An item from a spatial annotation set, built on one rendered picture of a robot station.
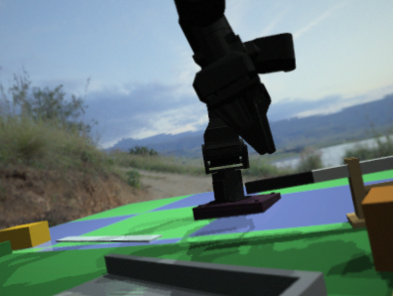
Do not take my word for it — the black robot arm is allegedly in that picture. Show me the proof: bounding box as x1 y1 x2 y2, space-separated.
174 0 296 204

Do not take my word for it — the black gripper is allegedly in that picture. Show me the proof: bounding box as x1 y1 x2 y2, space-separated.
192 28 276 155

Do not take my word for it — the green flat mat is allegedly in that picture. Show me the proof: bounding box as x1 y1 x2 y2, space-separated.
0 227 393 296

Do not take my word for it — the yellow cube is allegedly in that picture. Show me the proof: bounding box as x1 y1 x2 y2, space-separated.
0 222 51 250

